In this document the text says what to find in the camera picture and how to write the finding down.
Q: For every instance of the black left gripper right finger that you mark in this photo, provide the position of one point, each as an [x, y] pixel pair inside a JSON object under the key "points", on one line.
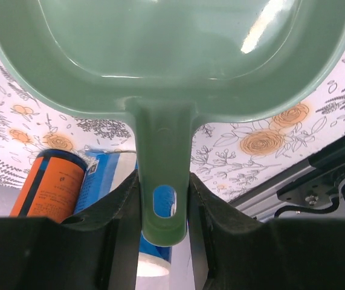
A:
{"points": [[231, 250]]}

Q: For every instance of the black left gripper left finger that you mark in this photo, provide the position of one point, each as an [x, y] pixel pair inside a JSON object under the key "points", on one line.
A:
{"points": [[94, 249]]}

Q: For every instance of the green plastic dustpan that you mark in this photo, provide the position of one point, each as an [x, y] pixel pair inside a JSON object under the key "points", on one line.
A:
{"points": [[167, 67]]}

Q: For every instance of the orange blue can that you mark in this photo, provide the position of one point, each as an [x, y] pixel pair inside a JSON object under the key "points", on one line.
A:
{"points": [[52, 186]]}

